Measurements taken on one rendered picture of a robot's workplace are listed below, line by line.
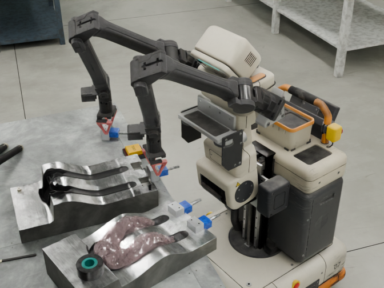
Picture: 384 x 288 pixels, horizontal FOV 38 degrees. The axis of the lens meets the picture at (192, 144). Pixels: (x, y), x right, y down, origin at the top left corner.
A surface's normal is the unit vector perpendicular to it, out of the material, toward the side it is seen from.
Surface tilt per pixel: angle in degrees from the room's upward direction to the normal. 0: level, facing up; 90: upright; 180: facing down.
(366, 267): 0
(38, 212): 0
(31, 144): 0
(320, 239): 90
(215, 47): 42
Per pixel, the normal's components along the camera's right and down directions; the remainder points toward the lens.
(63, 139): 0.00, -0.84
